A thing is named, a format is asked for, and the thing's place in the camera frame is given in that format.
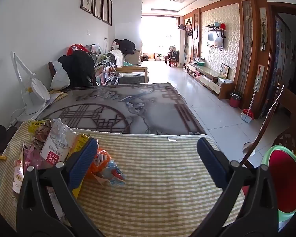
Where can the white towel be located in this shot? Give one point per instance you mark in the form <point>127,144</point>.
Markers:
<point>118,56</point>

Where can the framed patchwork picture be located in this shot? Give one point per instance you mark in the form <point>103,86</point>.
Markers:
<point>224,71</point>

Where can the wooden dining chair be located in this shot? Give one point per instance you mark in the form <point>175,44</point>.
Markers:
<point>172,61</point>

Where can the brown paper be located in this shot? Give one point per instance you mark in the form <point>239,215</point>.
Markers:
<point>42,134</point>

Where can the patterned table cover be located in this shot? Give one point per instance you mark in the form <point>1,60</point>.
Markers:
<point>113,103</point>

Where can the diamond wall ornament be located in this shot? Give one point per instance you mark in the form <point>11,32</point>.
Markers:
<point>188,27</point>

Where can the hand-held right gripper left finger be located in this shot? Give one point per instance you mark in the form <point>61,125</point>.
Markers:
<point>83,163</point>

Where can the wooden television cabinet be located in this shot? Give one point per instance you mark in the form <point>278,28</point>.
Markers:
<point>212,79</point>

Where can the clear plastic bottle red label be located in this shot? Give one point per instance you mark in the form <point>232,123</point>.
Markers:
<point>55,145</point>

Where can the red blue dustpan set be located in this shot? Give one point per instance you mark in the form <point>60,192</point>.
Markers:
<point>247,117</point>

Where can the red white wall calendar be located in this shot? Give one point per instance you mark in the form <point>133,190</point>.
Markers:
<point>258,76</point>

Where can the white plastic bag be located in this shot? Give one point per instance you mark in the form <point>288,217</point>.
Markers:
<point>60,77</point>

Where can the pink plastic packet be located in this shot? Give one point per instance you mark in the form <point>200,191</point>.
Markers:
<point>30,159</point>

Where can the red bag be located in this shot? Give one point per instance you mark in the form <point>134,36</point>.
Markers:
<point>75,48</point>

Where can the yellow plastic packet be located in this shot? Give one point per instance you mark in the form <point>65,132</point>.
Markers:
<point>38,124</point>

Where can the wooden sofa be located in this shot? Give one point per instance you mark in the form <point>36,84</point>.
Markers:
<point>128,69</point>

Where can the wall television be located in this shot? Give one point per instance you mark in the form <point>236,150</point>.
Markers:
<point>215,39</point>

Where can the dark wooden chair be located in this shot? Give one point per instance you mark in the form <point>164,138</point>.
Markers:
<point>51,69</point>

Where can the white desk fan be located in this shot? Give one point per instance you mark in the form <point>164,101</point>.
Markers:
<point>30,98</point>

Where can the stack of papers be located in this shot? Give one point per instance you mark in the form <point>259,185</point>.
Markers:
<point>55,96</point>

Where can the yellow cardboard box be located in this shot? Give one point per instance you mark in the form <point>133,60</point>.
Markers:
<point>81,140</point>

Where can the wall shelf with items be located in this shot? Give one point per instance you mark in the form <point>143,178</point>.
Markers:
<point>215,27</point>

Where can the black jacket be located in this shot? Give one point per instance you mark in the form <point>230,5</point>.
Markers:
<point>79,66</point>

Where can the colourful wall posters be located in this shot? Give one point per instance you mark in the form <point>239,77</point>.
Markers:
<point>278,66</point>

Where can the red bin green rim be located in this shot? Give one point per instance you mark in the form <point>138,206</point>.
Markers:
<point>283,177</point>

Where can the white snack packet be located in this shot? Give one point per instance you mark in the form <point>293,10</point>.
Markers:
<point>17,177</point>

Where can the magazine rack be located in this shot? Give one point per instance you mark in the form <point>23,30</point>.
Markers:
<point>103,74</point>

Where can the orange snack wrapper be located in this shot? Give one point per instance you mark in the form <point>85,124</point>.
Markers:
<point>103,161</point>

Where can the black clothing pile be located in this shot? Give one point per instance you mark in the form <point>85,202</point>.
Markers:
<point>127,45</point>

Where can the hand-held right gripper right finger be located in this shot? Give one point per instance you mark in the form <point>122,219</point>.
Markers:
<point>212,163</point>

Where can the small red waste bin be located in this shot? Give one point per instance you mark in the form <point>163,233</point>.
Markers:
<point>235,101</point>

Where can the beaded metal rod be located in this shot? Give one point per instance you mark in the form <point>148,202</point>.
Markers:
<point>268,113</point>

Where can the panda plush toy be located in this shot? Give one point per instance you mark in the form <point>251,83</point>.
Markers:
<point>114,46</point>

